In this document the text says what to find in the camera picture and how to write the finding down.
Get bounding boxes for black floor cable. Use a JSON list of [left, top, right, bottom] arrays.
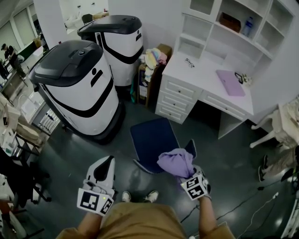
[[180, 181, 283, 223]]

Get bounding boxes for purple clothing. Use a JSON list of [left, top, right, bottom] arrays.
[[157, 148, 196, 185]]

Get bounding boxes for white ornate table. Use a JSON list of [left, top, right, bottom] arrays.
[[249, 97, 299, 150]]

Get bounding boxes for person's right hand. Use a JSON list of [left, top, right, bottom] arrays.
[[201, 172, 212, 200]]

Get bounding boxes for tall cardboard box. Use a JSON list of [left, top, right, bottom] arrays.
[[137, 43, 173, 108]]

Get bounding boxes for person's tan shorts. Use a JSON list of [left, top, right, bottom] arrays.
[[56, 202, 234, 239]]

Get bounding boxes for person's right forearm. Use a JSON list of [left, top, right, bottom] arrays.
[[198, 195, 222, 237]]

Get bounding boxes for blue chair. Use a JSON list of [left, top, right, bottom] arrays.
[[129, 117, 197, 175]]

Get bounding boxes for small white ornament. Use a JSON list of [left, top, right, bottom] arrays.
[[242, 73, 253, 86]]

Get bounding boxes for person's left forearm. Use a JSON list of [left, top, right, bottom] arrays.
[[77, 210, 106, 237]]

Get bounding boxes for brown box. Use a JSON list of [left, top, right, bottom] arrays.
[[219, 12, 242, 34]]

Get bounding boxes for black office chair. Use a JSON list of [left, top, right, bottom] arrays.
[[0, 146, 52, 209]]

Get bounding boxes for pile of pastel cloths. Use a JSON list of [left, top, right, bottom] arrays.
[[139, 47, 168, 83]]

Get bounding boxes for large white black service robot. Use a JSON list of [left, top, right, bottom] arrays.
[[28, 40, 126, 146], [77, 14, 144, 88]]

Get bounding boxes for person's right white shoe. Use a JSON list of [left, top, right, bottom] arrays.
[[143, 190, 159, 203]]

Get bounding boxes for white floor cable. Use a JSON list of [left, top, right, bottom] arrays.
[[242, 192, 280, 232]]

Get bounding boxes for clear water bottle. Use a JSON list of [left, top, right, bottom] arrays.
[[242, 16, 255, 37]]

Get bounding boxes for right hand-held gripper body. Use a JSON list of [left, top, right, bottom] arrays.
[[178, 164, 212, 201]]

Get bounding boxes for white desk with shelf hutch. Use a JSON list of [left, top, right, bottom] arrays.
[[155, 0, 296, 141]]

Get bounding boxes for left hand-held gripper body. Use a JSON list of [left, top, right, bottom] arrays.
[[77, 155, 116, 217]]

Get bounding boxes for person's left hand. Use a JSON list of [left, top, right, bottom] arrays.
[[83, 179, 114, 195]]

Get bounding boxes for purple laptop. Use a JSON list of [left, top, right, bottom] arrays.
[[215, 69, 246, 97]]

